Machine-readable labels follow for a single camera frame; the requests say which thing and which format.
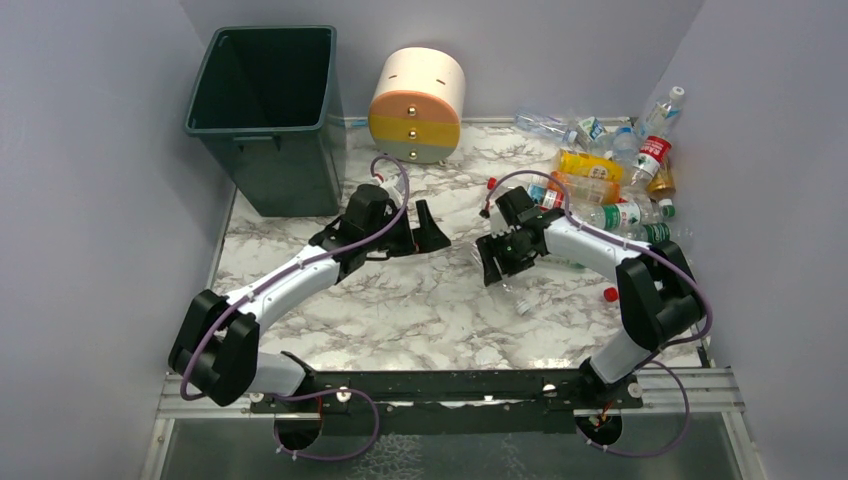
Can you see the red cap labelled bottle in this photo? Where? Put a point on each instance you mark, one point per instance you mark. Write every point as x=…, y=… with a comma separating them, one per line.
x=543, y=194

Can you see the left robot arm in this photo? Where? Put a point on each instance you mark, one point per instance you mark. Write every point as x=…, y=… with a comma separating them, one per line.
x=217, y=347

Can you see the yellow drink bottle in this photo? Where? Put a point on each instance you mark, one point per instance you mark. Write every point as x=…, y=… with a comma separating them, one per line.
x=589, y=166

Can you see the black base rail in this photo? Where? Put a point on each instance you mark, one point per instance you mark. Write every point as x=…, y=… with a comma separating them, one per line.
x=441, y=402

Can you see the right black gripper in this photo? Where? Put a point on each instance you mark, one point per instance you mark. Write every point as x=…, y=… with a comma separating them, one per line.
x=502, y=250

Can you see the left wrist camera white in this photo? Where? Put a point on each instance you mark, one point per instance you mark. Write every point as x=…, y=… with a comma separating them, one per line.
x=395, y=187

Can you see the round pastel drawer cabinet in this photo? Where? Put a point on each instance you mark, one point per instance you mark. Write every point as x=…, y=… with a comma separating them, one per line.
x=416, y=111

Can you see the blue cap clear bottle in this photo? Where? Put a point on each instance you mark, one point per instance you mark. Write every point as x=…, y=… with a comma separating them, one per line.
x=624, y=146

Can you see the dark green plastic bin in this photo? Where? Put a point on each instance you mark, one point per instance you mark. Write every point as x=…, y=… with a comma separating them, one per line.
x=266, y=104

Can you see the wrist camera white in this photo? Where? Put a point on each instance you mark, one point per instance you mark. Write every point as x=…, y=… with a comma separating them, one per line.
x=498, y=226
x=395, y=187

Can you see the orange drink bottle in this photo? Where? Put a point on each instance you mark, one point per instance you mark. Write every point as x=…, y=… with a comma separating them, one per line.
x=592, y=190

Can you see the amber tea bottle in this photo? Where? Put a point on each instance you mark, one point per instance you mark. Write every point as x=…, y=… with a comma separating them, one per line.
x=663, y=186

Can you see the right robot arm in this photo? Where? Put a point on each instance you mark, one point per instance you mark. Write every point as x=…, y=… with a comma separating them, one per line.
x=659, y=298

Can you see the clear bottle at back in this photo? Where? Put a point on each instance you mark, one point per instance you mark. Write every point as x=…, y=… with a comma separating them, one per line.
x=545, y=126

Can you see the red label clear bottle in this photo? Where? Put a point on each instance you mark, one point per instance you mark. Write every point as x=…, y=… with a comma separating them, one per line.
x=649, y=160

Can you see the loose red bottle cap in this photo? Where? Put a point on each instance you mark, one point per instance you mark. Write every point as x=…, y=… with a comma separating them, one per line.
x=611, y=294

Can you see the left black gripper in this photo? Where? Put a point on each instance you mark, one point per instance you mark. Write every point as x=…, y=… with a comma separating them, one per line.
x=411, y=235

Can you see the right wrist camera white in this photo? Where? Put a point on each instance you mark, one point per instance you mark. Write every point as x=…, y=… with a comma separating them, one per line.
x=498, y=226

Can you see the green label water bottle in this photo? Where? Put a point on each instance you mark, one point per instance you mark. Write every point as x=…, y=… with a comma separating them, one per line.
x=616, y=216

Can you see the clear crushed bottle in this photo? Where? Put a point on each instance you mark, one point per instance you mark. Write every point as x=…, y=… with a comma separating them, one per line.
x=504, y=291

